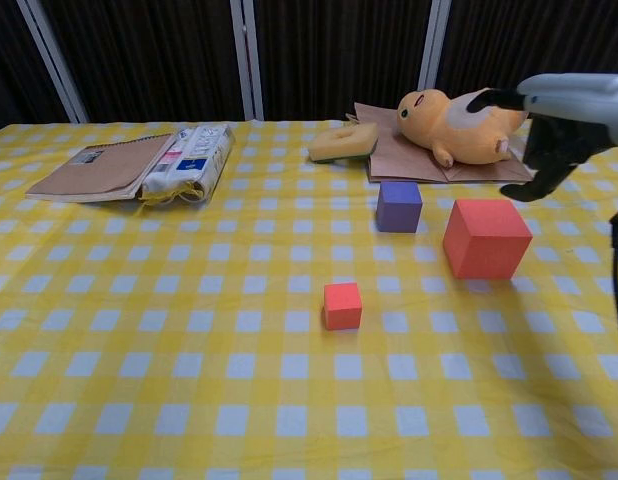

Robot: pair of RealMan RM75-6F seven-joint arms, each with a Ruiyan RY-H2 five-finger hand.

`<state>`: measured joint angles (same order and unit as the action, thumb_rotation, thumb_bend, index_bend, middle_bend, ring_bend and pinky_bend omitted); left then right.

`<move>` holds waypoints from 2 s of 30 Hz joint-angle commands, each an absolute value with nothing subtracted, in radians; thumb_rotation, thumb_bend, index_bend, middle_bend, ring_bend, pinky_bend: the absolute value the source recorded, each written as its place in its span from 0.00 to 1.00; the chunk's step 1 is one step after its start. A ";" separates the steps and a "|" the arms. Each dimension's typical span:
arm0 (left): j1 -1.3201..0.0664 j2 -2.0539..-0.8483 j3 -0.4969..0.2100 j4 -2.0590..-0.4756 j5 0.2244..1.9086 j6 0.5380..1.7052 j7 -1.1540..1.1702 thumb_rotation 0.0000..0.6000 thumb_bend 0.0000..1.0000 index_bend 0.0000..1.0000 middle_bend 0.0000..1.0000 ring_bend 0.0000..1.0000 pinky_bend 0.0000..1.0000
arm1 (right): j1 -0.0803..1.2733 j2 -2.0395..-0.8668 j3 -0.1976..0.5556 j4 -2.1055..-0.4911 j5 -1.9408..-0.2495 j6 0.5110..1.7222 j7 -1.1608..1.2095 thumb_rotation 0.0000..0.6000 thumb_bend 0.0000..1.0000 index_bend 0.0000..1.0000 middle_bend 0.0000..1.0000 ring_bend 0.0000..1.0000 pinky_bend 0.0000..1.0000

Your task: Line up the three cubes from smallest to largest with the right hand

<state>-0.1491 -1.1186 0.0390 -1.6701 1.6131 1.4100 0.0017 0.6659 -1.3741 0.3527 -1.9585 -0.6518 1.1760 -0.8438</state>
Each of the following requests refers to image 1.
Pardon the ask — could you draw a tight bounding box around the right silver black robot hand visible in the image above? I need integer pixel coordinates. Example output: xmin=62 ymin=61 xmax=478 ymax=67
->
xmin=466 ymin=73 xmax=618 ymax=202

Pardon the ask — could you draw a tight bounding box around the large red foam cube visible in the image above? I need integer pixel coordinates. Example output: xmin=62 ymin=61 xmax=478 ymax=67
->
xmin=442 ymin=198 xmax=534 ymax=280

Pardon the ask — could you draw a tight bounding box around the purple foam cube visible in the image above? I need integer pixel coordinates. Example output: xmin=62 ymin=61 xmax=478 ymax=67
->
xmin=376 ymin=181 xmax=423 ymax=234

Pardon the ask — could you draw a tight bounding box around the small red block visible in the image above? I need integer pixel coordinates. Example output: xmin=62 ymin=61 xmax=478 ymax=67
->
xmin=322 ymin=282 xmax=363 ymax=332

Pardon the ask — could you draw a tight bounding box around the yellow white checkered tablecloth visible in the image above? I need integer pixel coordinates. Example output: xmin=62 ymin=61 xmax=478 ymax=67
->
xmin=0 ymin=117 xmax=618 ymax=480

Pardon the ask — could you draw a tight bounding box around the orange plush toy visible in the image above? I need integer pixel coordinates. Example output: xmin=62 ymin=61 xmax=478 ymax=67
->
xmin=396 ymin=87 xmax=531 ymax=167

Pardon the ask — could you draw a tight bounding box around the brown paper bag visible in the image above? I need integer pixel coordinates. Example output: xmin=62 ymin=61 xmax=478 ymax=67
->
xmin=344 ymin=102 xmax=535 ymax=185

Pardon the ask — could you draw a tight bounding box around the yellow sponge with hole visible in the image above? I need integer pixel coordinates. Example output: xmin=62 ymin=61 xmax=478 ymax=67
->
xmin=307 ymin=123 xmax=379 ymax=165

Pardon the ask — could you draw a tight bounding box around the white packaged cloth bundle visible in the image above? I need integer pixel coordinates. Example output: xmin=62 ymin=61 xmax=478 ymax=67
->
xmin=137 ymin=123 xmax=236 ymax=209

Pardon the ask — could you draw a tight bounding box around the brown spiral notebook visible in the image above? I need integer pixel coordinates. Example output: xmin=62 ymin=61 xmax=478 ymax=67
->
xmin=24 ymin=132 xmax=178 ymax=203

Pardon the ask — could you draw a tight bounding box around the white partition post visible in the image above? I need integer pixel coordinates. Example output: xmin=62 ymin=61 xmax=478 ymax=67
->
xmin=417 ymin=0 xmax=453 ymax=94
xmin=229 ymin=0 xmax=265 ymax=121
xmin=16 ymin=0 xmax=89 ymax=124

